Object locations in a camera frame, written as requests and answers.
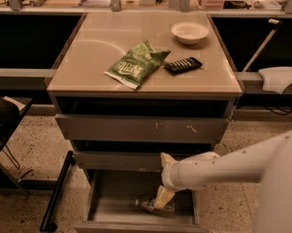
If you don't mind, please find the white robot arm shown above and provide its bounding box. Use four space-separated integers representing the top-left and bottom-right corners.
152 130 292 233

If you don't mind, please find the black snack bar packet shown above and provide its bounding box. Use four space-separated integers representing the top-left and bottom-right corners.
164 57 202 75

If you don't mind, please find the clear plastic water bottle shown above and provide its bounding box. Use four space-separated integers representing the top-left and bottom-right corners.
136 199 175 217

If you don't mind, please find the middle grey drawer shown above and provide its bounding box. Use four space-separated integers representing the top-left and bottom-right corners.
74 150 162 172

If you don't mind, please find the grey drawer cabinet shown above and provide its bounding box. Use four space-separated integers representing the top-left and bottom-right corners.
46 11 243 233

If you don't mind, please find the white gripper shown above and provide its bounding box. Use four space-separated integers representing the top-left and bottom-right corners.
153 152 185 210

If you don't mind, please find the white handled stick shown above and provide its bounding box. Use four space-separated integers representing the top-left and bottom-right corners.
243 18 283 72

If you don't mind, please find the top grey drawer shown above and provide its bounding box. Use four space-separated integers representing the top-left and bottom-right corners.
55 114 228 145

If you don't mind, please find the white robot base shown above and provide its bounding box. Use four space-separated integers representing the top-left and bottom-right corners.
258 66 292 94

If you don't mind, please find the green chip bag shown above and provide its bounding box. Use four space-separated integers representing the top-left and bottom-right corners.
104 40 171 89

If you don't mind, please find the white ceramic bowl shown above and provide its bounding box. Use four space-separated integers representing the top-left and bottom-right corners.
171 22 210 45

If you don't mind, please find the bottom grey open drawer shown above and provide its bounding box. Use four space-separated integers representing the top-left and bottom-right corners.
75 171 209 233

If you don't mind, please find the black chair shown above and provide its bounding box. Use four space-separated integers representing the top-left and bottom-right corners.
0 96 32 194

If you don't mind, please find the black floor bar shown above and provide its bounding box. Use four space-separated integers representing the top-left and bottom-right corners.
40 150 75 233

